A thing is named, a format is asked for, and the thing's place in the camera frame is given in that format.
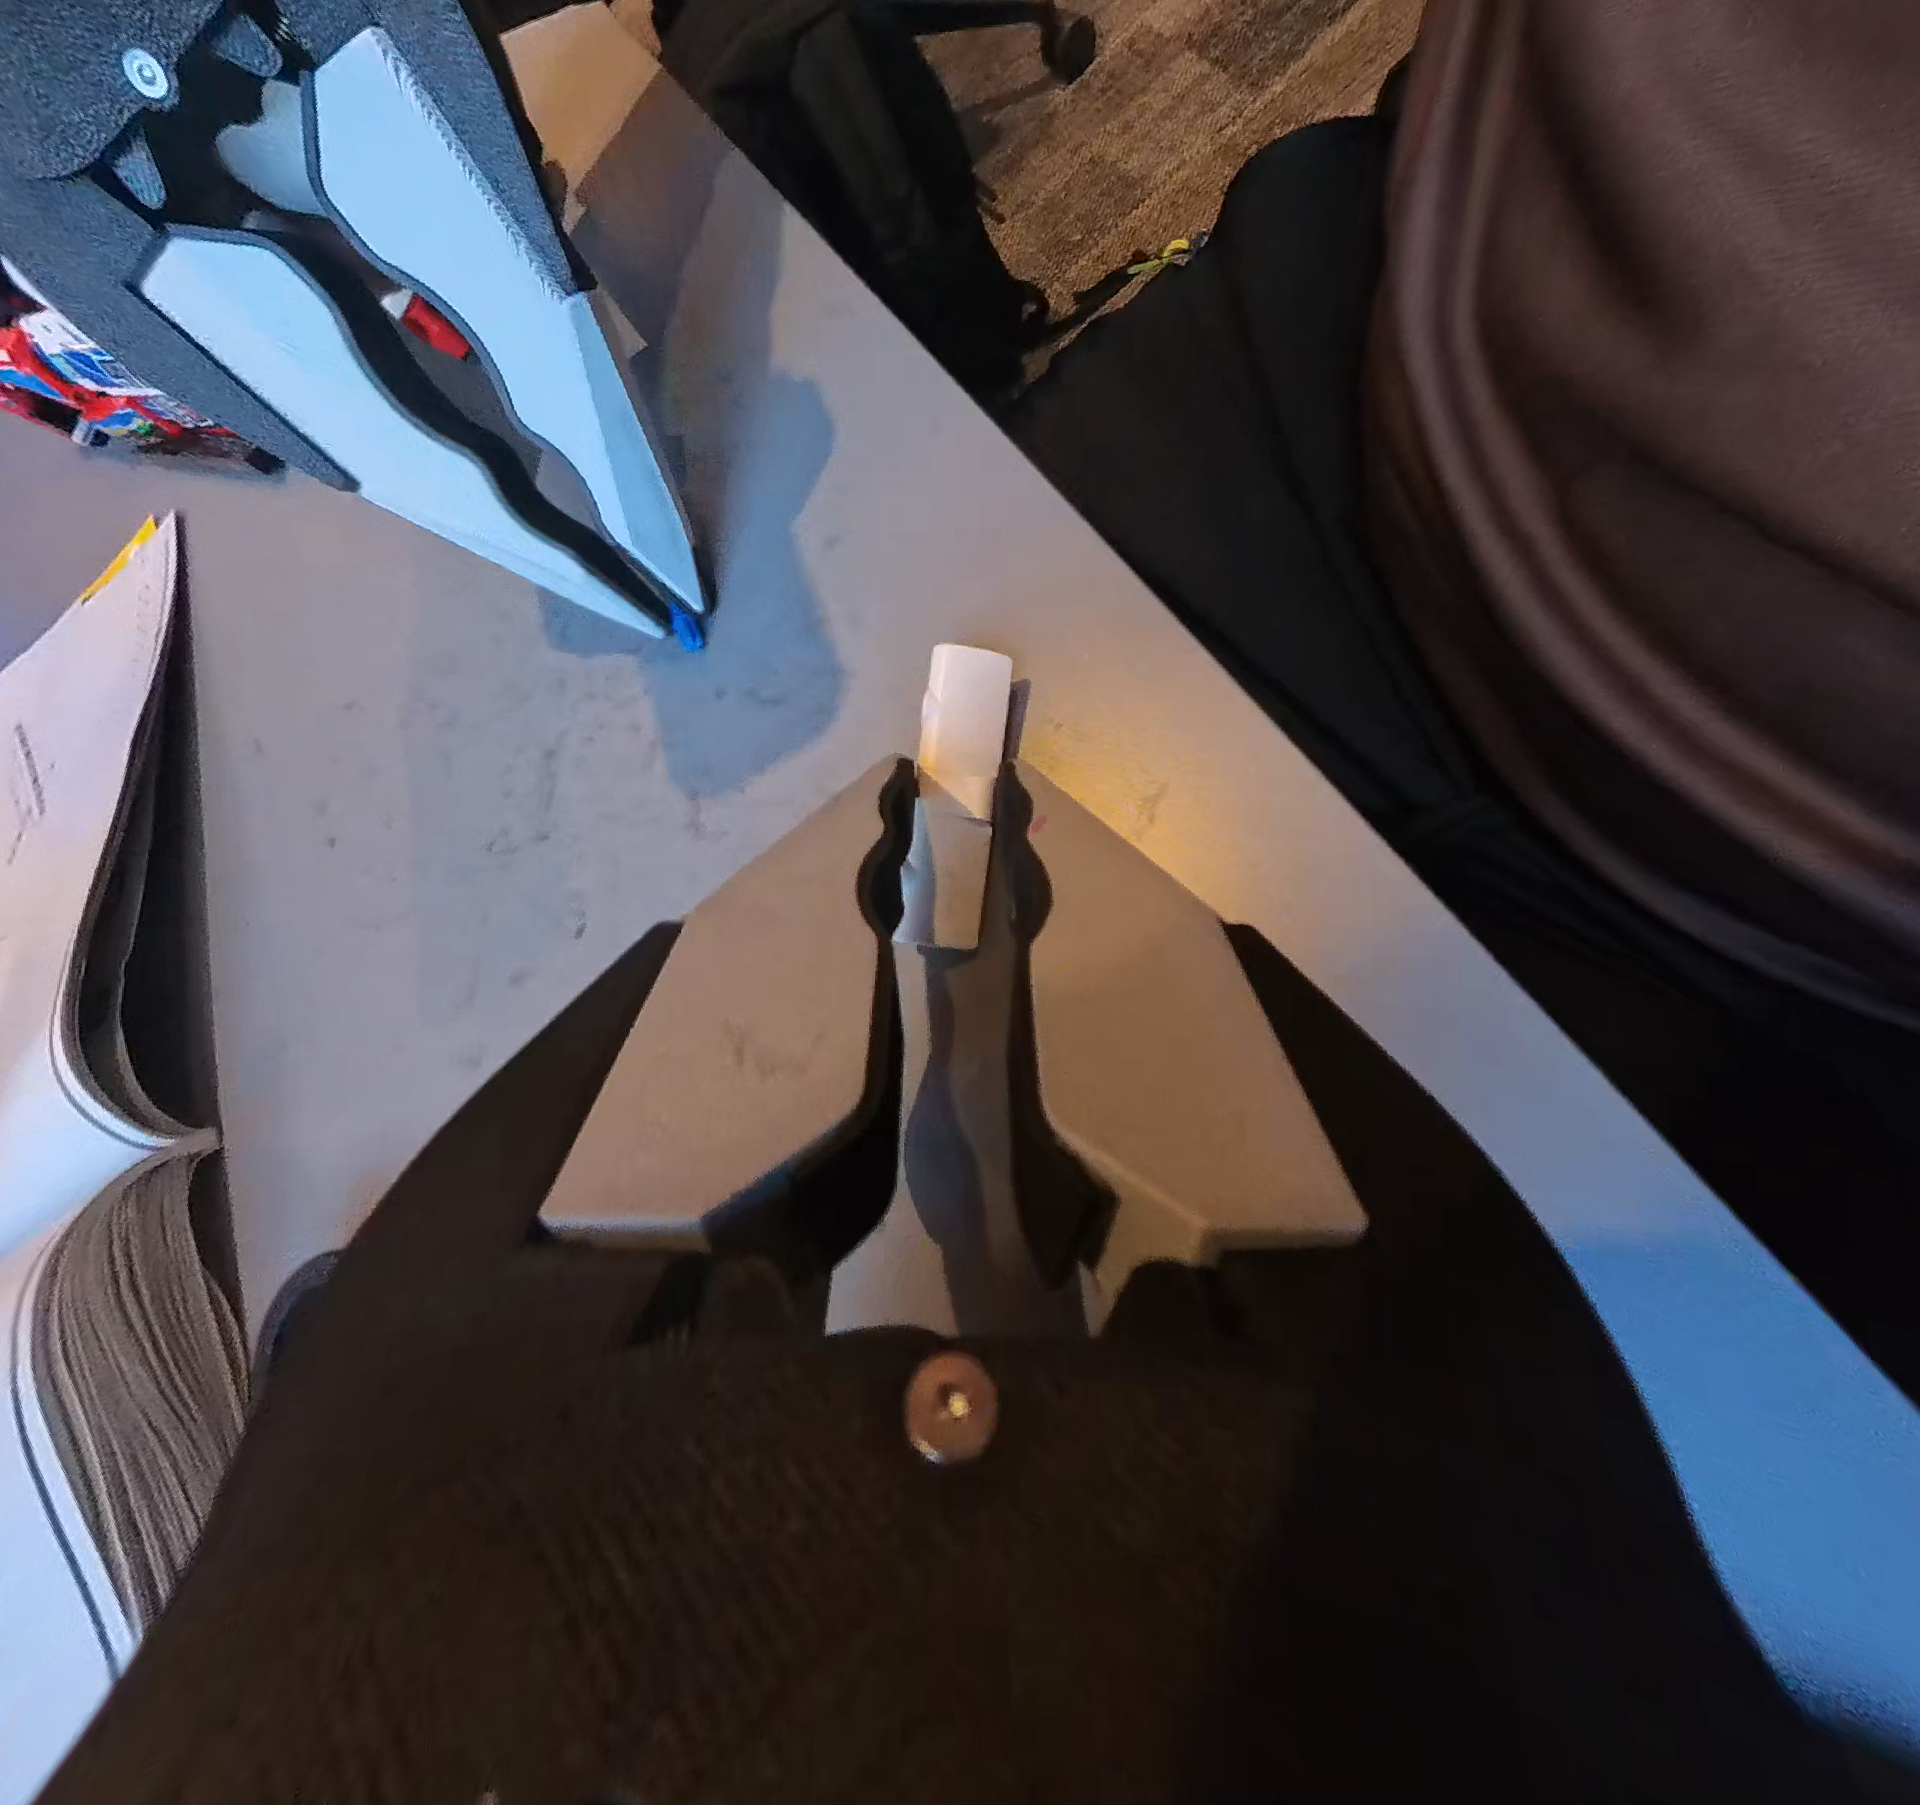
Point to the grey desk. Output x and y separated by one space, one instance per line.
449 785

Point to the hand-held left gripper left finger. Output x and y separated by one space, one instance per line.
720 1070

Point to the open white instruction booklet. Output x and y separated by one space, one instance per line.
74 785

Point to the black backpack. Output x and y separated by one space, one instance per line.
855 154

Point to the red white brick vehicle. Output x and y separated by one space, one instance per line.
89 397

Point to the white toy beam brick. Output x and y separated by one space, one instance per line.
959 725

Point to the person's brown shirt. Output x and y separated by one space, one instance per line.
1650 411

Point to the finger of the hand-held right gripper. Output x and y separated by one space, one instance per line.
449 200
300 351

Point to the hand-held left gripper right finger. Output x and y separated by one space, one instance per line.
1186 1070

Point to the blue toy connector pin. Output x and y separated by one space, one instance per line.
687 633

